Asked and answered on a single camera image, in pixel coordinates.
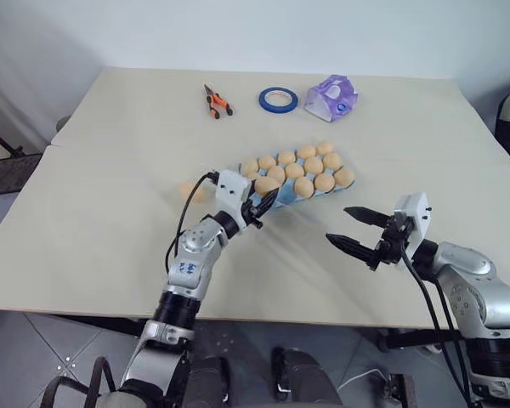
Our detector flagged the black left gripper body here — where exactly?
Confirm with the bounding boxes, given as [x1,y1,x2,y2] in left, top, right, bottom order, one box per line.
[237,198,266,230]

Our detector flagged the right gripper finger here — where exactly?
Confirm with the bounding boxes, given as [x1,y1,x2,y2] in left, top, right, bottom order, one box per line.
[325,232,381,265]
[343,206,394,230]

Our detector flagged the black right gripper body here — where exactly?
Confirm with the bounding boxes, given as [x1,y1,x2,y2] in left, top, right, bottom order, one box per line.
[366,214,414,272]

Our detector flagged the blue egg carton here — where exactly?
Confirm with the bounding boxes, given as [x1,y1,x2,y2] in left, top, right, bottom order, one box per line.
[236,145,359,210]

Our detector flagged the blue tape roll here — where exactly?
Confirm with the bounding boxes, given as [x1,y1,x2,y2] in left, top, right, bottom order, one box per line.
[256,87,300,115]

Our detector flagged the orange black pliers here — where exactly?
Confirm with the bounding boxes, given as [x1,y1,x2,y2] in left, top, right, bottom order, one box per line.
[202,82,235,120]

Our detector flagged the purple white paper package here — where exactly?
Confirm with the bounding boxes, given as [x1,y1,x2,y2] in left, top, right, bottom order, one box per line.
[303,74,360,123]

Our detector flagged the dark rounded shape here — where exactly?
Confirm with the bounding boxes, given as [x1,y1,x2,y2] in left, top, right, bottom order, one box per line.
[271,347,343,408]

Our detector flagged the black curved tube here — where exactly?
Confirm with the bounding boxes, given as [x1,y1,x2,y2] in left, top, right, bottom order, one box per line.
[39,355,116,408]

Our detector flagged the black metal stand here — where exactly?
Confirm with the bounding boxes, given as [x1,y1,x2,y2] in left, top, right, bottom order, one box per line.
[0,117,43,197]

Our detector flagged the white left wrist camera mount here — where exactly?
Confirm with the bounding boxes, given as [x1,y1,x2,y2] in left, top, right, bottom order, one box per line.
[214,169,254,227]

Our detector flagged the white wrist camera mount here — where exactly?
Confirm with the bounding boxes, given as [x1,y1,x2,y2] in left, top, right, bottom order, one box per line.
[392,191,431,252]
[214,169,254,227]

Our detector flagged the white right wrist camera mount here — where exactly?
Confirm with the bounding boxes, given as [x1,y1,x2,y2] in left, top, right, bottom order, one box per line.
[392,191,431,252]

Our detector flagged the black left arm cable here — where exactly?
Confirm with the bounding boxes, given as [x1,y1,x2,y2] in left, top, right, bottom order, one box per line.
[165,169,220,278]

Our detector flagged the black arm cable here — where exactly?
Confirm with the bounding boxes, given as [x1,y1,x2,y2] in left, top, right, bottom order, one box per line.
[165,169,220,278]
[399,237,473,405]

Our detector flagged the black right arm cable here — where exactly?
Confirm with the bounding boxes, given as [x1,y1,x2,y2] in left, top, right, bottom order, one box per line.
[399,237,473,405]

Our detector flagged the black table frame bar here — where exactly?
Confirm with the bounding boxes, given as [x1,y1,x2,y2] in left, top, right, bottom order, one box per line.
[376,326,468,354]

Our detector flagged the white cable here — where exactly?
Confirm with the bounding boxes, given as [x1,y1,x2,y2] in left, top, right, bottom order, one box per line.
[338,368,388,393]

